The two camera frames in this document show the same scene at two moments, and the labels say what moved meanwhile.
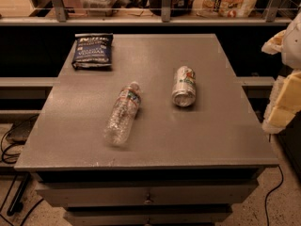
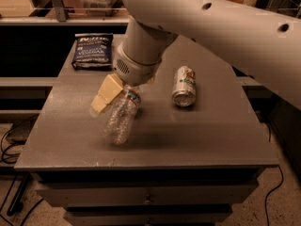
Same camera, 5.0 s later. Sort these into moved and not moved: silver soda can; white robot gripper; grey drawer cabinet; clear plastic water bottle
Moved: white robot gripper
Not moved: silver soda can; clear plastic water bottle; grey drawer cabinet
